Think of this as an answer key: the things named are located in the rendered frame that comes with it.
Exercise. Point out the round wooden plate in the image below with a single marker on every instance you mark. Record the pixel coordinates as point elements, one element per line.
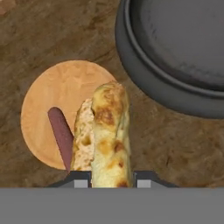
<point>58,96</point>

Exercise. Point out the reddish brown sausage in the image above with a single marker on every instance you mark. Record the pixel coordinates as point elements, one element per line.
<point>61,135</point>

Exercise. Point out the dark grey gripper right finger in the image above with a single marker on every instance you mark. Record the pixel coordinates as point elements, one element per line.
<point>145,178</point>

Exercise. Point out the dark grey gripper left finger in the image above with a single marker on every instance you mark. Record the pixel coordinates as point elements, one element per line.
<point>78,178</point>

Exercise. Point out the dark grey bowl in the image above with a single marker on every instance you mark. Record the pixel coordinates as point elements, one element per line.
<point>178,49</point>

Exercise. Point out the toasted bread bun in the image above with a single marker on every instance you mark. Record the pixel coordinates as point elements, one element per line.
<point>108,137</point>

